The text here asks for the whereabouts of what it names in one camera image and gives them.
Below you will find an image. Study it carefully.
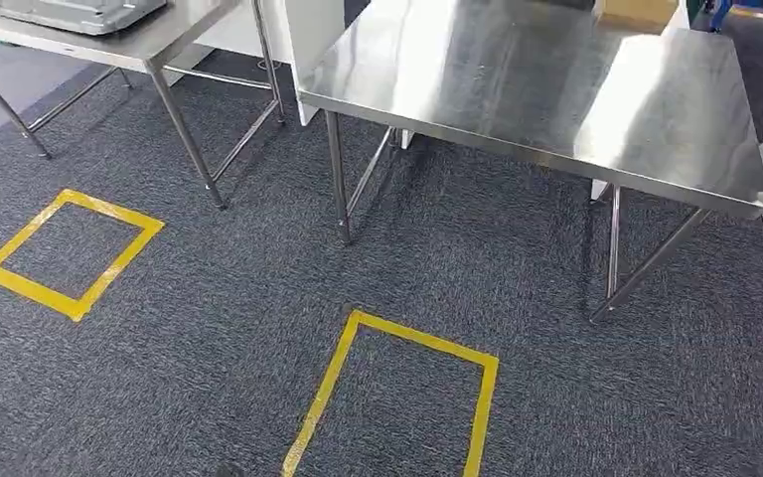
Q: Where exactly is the white cabinet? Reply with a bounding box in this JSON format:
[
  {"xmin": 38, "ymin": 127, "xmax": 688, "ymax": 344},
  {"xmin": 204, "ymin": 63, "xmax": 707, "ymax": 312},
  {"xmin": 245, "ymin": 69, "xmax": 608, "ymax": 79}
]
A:
[{"xmin": 194, "ymin": 0, "xmax": 348, "ymax": 127}]

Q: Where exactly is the stainless steel table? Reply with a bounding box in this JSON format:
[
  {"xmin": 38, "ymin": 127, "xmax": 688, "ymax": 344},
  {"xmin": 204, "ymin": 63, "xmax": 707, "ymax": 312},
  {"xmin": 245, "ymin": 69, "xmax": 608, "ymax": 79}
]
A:
[
  {"xmin": 296, "ymin": 0, "xmax": 763, "ymax": 325},
  {"xmin": 0, "ymin": 0, "xmax": 288, "ymax": 213}
]

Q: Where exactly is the cardboard box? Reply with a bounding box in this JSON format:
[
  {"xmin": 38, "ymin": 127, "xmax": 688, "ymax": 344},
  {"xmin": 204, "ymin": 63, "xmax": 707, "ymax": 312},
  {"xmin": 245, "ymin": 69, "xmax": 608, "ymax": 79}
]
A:
[{"xmin": 593, "ymin": 0, "xmax": 681, "ymax": 32}]

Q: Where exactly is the grey metal tray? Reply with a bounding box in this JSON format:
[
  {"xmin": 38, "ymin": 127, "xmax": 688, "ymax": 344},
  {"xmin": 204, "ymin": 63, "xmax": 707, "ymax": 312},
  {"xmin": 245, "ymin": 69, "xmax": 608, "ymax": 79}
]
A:
[{"xmin": 0, "ymin": 0, "xmax": 170, "ymax": 37}]

